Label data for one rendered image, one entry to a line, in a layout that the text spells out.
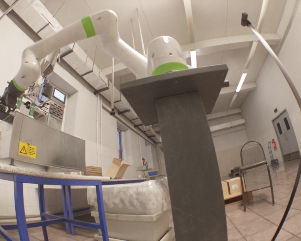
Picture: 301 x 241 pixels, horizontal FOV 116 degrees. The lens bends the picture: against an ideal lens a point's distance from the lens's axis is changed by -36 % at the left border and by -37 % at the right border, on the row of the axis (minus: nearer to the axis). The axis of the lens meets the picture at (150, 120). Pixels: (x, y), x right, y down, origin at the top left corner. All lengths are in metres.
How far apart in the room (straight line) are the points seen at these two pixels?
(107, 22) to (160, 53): 0.38
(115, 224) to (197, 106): 1.09
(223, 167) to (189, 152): 10.54
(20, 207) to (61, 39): 0.72
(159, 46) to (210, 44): 4.62
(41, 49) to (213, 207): 0.87
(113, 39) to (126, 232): 1.27
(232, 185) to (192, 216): 2.53
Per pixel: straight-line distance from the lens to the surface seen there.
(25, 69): 0.72
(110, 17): 0.78
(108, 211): 1.28
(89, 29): 0.77
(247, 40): 5.64
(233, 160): 11.07
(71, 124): 3.71
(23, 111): 1.26
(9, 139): 0.80
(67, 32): 0.78
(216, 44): 5.13
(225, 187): 2.82
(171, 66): 0.44
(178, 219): 0.35
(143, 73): 0.67
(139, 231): 1.15
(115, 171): 2.42
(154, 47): 0.52
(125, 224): 1.20
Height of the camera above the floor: 0.70
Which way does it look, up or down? 23 degrees up
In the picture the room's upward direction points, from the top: 8 degrees counter-clockwise
